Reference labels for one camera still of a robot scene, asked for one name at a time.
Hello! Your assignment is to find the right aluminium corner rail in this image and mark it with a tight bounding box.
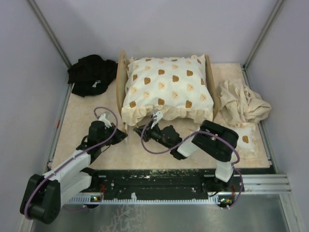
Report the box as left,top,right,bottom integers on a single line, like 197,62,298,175
242,0,285,71

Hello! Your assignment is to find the grey slotted cable duct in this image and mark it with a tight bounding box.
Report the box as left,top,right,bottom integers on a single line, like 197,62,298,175
62,193,236,206

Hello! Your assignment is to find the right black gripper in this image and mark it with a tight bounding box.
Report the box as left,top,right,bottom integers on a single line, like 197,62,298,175
134,119,172,149

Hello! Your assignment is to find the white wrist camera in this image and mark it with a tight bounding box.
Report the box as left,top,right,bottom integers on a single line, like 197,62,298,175
151,110,163,123
98,113,112,128

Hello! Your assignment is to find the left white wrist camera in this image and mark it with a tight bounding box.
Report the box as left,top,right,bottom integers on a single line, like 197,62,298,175
98,113,112,128

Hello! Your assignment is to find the aluminium corner rail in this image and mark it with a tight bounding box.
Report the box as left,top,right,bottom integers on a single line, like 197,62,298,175
31,0,73,70
242,0,285,71

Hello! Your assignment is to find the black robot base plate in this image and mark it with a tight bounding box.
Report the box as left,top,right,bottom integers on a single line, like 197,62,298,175
84,169,242,200

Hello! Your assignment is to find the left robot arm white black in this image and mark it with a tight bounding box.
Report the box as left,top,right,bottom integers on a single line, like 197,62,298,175
20,120,128,224

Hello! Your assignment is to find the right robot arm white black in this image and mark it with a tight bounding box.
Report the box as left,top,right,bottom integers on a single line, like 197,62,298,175
133,119,240,191

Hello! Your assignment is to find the left aluminium corner rail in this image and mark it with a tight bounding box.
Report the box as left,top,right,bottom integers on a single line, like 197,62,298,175
31,0,73,70

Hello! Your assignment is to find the small bear print cloth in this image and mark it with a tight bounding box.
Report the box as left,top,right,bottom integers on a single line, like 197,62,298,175
231,123,256,159

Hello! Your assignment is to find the bear print white cushion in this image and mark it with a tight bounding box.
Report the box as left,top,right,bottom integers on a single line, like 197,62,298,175
120,54,215,128

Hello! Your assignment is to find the wooden pet bed frame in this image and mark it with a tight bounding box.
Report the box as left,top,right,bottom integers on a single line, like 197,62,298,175
115,49,220,133

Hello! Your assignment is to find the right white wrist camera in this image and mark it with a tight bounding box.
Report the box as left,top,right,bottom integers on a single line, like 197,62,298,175
151,110,163,123

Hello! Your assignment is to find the black cloth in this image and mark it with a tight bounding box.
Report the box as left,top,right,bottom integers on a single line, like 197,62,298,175
68,55,118,97

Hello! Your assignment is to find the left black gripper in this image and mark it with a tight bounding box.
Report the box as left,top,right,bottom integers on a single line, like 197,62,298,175
99,122,128,147

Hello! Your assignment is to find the cream crumpled blanket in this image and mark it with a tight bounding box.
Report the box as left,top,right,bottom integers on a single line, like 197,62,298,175
219,80,272,126

